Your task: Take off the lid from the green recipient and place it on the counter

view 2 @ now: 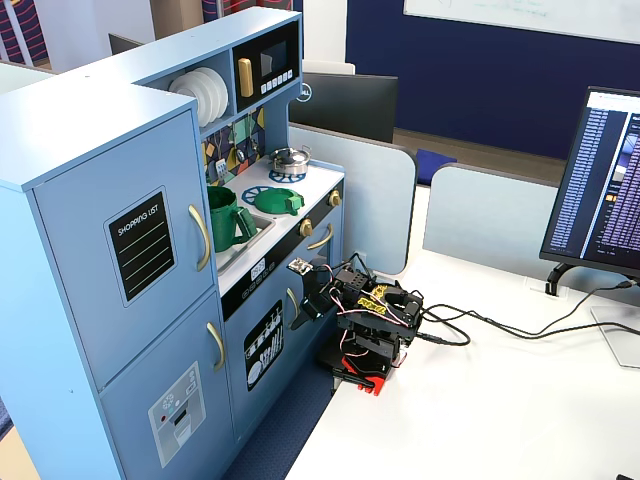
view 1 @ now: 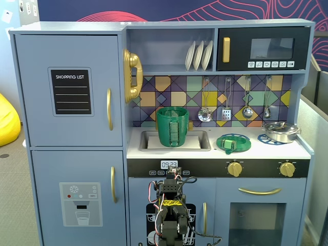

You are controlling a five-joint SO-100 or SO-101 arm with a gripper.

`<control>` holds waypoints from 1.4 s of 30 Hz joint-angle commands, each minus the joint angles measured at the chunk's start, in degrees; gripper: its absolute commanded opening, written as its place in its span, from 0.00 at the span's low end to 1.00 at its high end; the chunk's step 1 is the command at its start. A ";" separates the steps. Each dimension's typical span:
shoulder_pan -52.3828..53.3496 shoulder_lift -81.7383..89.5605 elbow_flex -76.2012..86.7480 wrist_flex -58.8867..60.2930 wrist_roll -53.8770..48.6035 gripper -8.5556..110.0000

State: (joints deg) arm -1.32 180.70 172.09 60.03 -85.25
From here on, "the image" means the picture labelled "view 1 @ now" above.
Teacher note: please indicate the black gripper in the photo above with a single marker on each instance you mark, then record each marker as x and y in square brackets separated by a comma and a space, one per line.
[173, 171]

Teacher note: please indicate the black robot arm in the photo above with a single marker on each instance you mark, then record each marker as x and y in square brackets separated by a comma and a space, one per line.
[169, 225]

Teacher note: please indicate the steel pot lid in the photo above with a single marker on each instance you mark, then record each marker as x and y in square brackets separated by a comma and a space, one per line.
[279, 126]

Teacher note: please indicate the digital clock display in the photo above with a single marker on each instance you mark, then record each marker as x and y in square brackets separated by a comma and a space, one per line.
[165, 164]

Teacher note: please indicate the blue dishwasher door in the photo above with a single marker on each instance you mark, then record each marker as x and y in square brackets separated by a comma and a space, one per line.
[137, 194]

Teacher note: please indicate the green cylindrical container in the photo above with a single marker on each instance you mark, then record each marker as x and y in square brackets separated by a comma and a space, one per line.
[164, 128]

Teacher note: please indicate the grey sink basin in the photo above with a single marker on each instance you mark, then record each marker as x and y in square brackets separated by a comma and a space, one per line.
[205, 138]

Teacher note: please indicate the gold faucet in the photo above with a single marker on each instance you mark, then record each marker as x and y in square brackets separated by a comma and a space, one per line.
[191, 125]

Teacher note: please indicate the gold stove knob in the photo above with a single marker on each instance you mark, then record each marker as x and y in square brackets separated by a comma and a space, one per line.
[235, 169]
[287, 169]

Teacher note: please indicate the steel skimmer spoon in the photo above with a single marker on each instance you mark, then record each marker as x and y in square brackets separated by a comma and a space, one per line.
[205, 115]

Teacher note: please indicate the blue oven door with window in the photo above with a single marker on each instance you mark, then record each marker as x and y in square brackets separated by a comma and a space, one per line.
[223, 220]

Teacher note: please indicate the steel slotted spatula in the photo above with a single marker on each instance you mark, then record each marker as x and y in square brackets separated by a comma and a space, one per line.
[226, 114]

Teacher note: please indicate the steel ladle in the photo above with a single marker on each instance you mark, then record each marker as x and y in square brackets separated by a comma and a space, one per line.
[247, 112]

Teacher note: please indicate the grey utensil hook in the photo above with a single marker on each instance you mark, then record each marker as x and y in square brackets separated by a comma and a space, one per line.
[205, 80]
[227, 80]
[247, 79]
[268, 78]

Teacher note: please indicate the small steel spoon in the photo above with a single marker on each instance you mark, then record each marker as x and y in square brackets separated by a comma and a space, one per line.
[267, 112]

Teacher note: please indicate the steel pot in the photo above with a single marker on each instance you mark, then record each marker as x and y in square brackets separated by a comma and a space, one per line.
[282, 137]

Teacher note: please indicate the white plate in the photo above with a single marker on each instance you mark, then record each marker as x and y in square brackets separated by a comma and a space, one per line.
[197, 56]
[207, 55]
[189, 57]

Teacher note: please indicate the grey water dispenser panel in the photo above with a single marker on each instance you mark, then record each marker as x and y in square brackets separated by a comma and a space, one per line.
[66, 215]

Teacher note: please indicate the gold toy telephone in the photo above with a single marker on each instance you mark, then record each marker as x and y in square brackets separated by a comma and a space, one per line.
[134, 61]

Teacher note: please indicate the blue freezer door with dispenser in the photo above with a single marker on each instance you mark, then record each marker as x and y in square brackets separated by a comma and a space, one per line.
[51, 166]

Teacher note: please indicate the black shopping list chalkboard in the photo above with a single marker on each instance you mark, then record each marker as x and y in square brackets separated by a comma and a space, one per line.
[61, 91]

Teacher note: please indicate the grey office partition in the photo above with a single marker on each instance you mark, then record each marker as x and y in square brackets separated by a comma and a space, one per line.
[317, 128]

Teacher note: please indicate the blue fridge door with chalkboard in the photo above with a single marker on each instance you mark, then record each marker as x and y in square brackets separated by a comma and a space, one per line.
[33, 115]

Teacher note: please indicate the black microwave door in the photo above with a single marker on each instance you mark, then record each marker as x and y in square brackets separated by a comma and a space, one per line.
[238, 33]

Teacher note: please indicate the dark floor disc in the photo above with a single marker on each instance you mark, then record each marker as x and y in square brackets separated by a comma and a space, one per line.
[3, 155]

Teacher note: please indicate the yellow bean bag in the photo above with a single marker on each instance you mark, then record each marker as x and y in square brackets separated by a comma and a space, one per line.
[7, 123]

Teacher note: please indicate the blue toy kitchen unit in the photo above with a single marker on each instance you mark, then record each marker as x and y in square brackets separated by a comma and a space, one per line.
[77, 27]

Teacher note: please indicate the white paper note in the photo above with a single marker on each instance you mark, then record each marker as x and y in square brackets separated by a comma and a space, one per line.
[22, 6]
[7, 16]
[35, 9]

